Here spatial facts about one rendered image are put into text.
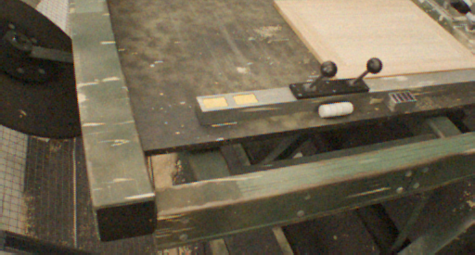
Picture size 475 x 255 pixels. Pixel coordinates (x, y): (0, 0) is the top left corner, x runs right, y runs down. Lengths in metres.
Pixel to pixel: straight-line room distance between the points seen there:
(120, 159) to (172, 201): 0.11
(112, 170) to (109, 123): 0.11
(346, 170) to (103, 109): 0.47
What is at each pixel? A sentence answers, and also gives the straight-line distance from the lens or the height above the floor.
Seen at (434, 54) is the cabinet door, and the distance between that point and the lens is 1.50.
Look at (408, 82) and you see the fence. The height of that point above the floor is 1.21.
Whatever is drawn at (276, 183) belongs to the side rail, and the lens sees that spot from 0.84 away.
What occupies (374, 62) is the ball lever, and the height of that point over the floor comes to 1.43.
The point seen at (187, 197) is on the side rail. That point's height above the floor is 1.73.
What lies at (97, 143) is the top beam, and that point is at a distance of 0.81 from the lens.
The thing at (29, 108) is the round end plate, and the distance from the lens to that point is 1.50.
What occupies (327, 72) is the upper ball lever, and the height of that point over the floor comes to 1.52.
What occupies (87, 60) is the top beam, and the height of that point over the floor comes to 1.87.
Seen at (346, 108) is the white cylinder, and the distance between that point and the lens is 1.09.
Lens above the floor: 2.23
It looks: 41 degrees down
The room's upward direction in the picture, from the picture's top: 61 degrees counter-clockwise
